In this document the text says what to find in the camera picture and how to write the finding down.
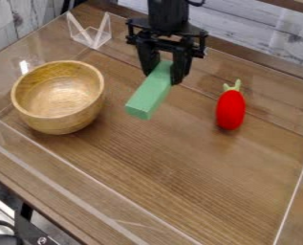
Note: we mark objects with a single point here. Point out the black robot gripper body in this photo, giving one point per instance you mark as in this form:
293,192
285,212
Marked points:
166,28

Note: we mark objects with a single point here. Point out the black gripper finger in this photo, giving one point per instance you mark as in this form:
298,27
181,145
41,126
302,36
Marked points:
149,56
181,67

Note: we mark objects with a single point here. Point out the green rectangular block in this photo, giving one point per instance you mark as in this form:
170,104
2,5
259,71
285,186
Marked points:
150,93

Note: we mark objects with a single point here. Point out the brown wooden bowl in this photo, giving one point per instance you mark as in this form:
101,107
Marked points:
59,96

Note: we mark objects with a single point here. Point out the red plush radish toy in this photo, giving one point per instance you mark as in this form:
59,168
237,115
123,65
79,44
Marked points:
231,107

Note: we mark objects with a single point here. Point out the clear acrylic corner bracket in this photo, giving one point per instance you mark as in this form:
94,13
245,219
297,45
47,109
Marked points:
91,37

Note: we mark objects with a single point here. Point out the clear acrylic tray wall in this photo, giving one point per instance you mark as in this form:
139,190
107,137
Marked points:
87,208

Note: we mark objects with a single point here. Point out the black table leg bracket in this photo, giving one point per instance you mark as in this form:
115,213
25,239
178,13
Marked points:
29,234

